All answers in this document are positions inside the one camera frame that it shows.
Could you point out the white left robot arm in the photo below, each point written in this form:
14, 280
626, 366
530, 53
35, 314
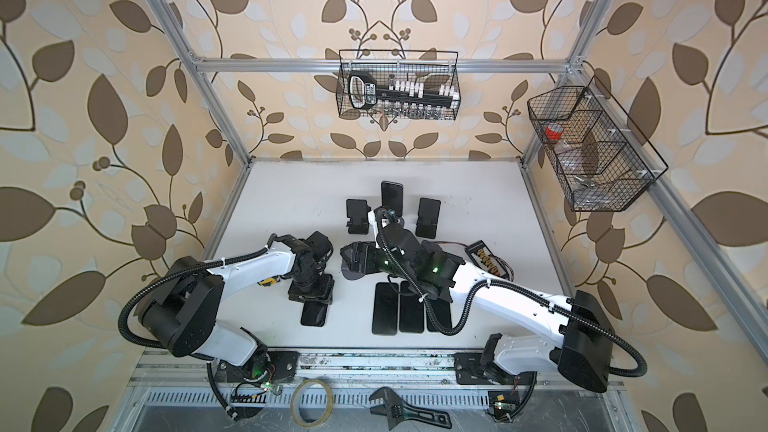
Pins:
179, 312

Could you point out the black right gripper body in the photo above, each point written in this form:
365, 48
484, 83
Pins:
377, 261

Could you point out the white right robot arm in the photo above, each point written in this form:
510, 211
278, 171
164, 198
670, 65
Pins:
571, 335

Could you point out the black flat stand back right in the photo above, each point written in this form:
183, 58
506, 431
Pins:
428, 218

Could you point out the yellow black tape measure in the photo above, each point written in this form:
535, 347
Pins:
270, 281

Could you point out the black wire basket right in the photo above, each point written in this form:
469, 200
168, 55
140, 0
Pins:
604, 160

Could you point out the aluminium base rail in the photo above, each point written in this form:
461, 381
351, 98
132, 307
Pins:
344, 378

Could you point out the black wire basket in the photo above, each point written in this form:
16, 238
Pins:
433, 67
604, 160

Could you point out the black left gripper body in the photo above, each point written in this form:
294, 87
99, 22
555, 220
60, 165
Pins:
315, 286

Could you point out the black adjustable wrench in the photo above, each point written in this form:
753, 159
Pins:
389, 404

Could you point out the black wire basket back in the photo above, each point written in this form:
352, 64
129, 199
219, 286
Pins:
433, 67

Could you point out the black socket set tool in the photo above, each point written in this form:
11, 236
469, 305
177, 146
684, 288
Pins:
365, 93

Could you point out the black phone stand front left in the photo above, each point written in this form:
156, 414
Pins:
353, 261

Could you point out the black charging board yellow plugs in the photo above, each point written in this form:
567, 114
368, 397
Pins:
482, 257

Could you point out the silver phone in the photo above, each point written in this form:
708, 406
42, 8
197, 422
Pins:
314, 314

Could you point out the black flat phone stand left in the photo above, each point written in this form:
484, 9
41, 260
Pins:
357, 216

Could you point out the purple phone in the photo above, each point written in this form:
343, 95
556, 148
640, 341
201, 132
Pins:
385, 310

